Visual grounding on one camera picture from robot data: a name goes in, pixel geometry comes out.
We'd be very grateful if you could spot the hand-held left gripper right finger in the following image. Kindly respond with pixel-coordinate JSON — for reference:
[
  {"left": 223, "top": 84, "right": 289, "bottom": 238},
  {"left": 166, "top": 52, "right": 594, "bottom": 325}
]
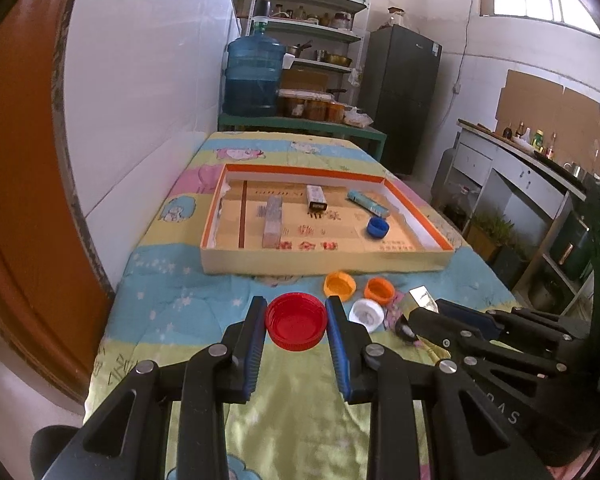
[{"left": 325, "top": 295, "right": 551, "bottom": 480}]

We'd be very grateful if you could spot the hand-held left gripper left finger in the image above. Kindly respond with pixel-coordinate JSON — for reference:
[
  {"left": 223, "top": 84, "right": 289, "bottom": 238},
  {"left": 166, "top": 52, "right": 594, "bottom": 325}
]
[{"left": 42, "top": 296, "right": 269, "bottom": 480}]

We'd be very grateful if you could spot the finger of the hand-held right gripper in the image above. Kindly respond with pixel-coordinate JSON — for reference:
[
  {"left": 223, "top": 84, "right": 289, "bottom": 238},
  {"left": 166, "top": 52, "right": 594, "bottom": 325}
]
[
  {"left": 409, "top": 308, "right": 572, "bottom": 387},
  {"left": 435, "top": 298, "right": 590, "bottom": 347}
]

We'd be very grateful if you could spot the white bottle cap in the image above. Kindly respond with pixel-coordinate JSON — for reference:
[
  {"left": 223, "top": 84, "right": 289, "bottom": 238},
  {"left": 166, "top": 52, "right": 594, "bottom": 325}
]
[{"left": 348, "top": 299, "right": 386, "bottom": 333}]

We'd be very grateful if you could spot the gold lighter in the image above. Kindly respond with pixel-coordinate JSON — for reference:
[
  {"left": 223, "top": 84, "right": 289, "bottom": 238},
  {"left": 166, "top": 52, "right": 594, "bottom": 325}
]
[{"left": 402, "top": 286, "right": 440, "bottom": 317}]

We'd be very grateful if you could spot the red bottle cap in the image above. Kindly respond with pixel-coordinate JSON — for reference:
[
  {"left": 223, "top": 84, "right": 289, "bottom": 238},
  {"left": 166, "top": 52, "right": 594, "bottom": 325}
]
[{"left": 265, "top": 291, "right": 329, "bottom": 352}]

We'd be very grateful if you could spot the black bottle cap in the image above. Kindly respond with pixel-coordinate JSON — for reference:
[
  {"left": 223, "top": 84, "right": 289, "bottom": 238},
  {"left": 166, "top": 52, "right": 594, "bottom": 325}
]
[{"left": 394, "top": 316, "right": 418, "bottom": 346}]

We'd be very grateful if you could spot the light orange bottle cap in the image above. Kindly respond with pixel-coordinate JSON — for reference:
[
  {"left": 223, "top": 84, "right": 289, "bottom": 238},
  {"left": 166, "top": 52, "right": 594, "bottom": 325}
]
[{"left": 324, "top": 271, "right": 357, "bottom": 302}]

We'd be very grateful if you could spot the dark orange bottle cap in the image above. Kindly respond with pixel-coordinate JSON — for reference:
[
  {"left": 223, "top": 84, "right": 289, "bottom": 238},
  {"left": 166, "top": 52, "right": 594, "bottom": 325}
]
[{"left": 364, "top": 277, "right": 397, "bottom": 304}]

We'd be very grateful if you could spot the cardboard tray box orange rim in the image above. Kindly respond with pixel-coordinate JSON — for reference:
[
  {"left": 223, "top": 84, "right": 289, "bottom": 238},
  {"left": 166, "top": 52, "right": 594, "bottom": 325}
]
[{"left": 200, "top": 162, "right": 455, "bottom": 277}]

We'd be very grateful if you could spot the silver lighter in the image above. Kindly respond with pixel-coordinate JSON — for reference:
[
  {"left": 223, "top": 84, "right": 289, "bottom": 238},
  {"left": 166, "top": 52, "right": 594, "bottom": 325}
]
[{"left": 261, "top": 196, "right": 286, "bottom": 250}]

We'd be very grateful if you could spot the light blue lighter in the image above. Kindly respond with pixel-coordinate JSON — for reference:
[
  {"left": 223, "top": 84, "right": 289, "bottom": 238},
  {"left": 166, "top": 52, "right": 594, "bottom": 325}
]
[{"left": 346, "top": 190, "right": 392, "bottom": 218}]

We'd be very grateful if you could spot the white printed lighter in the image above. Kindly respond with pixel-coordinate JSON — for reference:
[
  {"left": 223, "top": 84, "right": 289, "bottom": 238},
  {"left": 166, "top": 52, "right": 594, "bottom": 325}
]
[{"left": 305, "top": 185, "right": 330, "bottom": 212}]

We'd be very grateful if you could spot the dark planter box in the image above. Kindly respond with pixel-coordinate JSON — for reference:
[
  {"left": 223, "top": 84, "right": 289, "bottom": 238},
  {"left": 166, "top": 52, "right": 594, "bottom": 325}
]
[{"left": 492, "top": 242, "right": 531, "bottom": 288}]

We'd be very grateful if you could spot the wooden planter box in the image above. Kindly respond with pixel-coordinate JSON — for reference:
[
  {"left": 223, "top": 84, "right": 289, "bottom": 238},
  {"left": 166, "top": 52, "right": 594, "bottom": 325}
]
[{"left": 465, "top": 215, "right": 506, "bottom": 261}]

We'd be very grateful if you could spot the metal pot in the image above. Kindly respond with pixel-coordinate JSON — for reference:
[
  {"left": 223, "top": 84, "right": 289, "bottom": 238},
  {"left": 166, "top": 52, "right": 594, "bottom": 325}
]
[{"left": 530, "top": 275, "right": 566, "bottom": 311}]

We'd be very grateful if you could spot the printed cartoon blanket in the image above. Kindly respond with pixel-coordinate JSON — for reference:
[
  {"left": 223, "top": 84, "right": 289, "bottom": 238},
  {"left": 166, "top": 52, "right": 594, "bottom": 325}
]
[{"left": 82, "top": 131, "right": 518, "bottom": 480}]

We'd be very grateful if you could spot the glass jug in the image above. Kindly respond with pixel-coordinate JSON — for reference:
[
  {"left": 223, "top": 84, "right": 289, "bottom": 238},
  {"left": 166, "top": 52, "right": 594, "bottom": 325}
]
[{"left": 447, "top": 187, "right": 473, "bottom": 226}]

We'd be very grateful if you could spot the green air fryer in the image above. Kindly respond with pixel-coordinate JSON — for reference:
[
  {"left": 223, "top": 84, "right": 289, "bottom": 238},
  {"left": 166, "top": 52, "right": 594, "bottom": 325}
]
[{"left": 560, "top": 212, "right": 593, "bottom": 281}]

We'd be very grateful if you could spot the grey kitchen counter cabinet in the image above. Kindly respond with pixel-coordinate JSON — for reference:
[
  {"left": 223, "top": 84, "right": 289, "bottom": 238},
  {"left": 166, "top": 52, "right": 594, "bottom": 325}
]
[{"left": 432, "top": 120, "right": 596, "bottom": 311}]

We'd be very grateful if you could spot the grey gas cylinder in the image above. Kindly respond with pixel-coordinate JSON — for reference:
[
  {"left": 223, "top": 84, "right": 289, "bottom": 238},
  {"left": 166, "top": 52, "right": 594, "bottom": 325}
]
[{"left": 432, "top": 147, "right": 456, "bottom": 206}]

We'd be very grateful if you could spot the dark refrigerator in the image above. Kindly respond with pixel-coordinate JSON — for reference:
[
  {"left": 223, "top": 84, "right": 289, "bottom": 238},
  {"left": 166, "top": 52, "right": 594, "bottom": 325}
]
[{"left": 357, "top": 25, "right": 443, "bottom": 176}]

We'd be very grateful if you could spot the white plastic bag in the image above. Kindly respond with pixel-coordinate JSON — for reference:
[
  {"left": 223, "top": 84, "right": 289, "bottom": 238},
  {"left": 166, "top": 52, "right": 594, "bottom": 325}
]
[{"left": 344, "top": 106, "right": 375, "bottom": 127}]

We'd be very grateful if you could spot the green table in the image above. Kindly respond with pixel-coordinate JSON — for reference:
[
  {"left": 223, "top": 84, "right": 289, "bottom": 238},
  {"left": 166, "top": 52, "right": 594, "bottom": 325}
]
[{"left": 217, "top": 114, "right": 388, "bottom": 163}]

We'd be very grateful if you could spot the row of orange food jars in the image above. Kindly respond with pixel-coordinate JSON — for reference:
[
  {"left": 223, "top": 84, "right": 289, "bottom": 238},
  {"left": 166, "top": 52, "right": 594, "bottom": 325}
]
[{"left": 279, "top": 91, "right": 346, "bottom": 123}]

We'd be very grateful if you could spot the blue water jug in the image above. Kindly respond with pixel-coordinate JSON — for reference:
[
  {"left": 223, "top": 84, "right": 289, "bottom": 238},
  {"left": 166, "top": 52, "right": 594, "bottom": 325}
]
[{"left": 222, "top": 36, "right": 287, "bottom": 118}]

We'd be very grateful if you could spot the brown door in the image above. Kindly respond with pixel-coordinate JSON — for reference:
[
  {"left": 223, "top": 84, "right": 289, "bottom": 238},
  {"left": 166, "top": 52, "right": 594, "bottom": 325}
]
[{"left": 0, "top": 0, "right": 116, "bottom": 403}]

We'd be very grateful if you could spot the white metal shelf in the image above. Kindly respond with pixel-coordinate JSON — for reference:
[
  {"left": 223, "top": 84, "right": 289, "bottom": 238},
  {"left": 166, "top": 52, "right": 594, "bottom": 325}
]
[{"left": 250, "top": 0, "right": 371, "bottom": 126}]

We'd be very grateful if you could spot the water jug pump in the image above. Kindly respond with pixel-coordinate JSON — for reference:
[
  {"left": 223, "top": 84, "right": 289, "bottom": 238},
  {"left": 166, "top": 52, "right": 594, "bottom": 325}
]
[{"left": 250, "top": 0, "right": 272, "bottom": 41}]

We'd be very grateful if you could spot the brown cardboard wall sheet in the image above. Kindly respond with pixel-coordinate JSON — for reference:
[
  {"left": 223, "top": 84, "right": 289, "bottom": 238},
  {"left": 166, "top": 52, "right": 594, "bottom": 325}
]
[{"left": 495, "top": 70, "right": 600, "bottom": 181}]

